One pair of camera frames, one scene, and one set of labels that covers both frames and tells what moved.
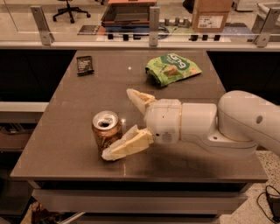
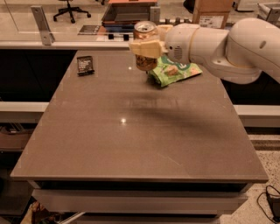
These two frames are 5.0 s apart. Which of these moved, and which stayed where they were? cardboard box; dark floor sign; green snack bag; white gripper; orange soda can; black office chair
Moved: orange soda can; white gripper
Stayed: dark floor sign; black office chair; cardboard box; green snack bag
